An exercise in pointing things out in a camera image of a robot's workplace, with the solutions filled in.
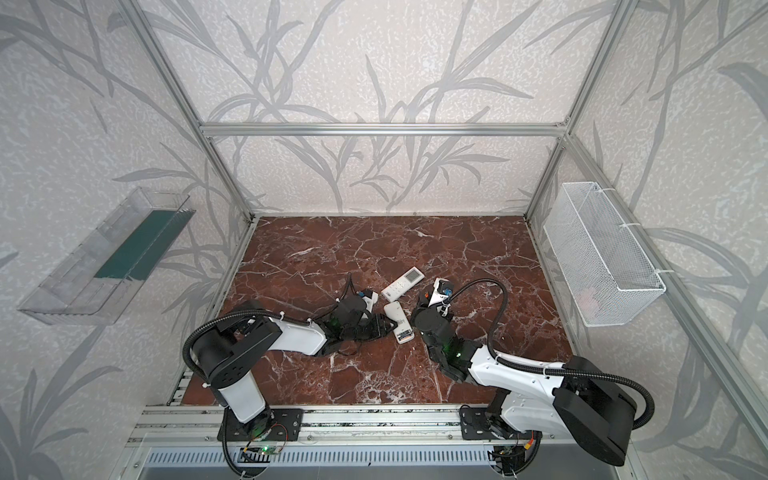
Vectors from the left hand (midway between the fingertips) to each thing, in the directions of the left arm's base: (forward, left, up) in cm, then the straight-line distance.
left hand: (399, 319), depth 88 cm
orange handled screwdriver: (+12, -9, -7) cm, 16 cm away
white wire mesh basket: (-4, -43, +32) cm, 54 cm away
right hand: (+5, -7, +11) cm, 14 cm away
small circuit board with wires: (-33, +34, -6) cm, 48 cm away
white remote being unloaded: (-3, -1, -3) cm, 4 cm away
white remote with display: (+13, -1, -3) cm, 14 cm away
